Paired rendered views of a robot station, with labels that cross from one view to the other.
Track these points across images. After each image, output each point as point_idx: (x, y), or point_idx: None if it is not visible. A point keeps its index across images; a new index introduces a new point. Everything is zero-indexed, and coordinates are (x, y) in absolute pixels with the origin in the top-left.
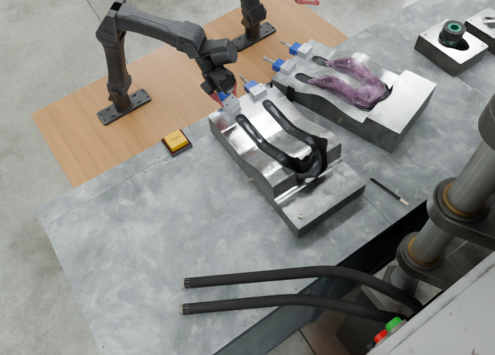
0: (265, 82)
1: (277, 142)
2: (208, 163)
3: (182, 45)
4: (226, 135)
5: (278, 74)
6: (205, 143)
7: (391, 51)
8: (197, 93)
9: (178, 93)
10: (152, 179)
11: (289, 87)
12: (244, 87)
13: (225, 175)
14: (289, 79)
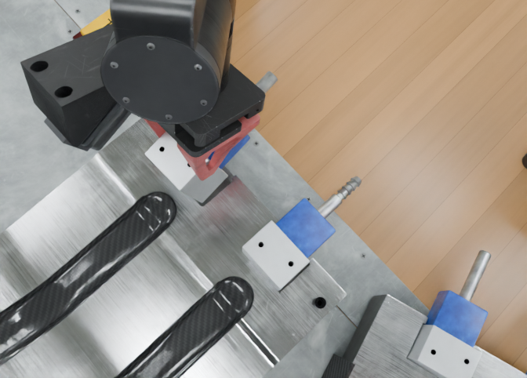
0: (398, 271)
1: (44, 358)
2: (58, 144)
3: None
4: (85, 173)
5: (409, 318)
6: (132, 123)
7: None
8: (323, 65)
9: (313, 16)
10: (6, 10)
11: (347, 372)
12: (297, 204)
13: (16, 197)
14: (390, 367)
